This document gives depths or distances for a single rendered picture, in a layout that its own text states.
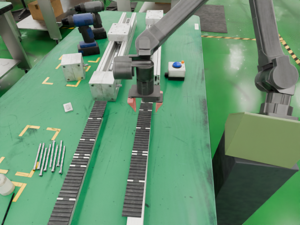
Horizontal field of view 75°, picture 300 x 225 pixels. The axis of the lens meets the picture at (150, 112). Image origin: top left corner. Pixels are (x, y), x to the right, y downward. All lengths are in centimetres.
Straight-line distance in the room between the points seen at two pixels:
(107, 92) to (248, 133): 55
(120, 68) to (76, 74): 45
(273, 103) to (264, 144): 13
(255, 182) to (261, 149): 19
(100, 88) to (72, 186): 41
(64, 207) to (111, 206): 12
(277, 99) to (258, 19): 26
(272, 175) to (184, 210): 35
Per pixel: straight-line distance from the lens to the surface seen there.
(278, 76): 70
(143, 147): 66
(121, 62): 63
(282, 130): 65
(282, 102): 72
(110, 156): 69
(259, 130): 64
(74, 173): 65
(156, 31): 64
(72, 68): 102
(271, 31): 75
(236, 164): 74
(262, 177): 82
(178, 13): 68
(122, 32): 118
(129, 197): 58
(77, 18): 118
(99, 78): 86
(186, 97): 90
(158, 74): 88
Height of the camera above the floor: 135
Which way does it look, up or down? 44 degrees down
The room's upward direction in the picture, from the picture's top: straight up
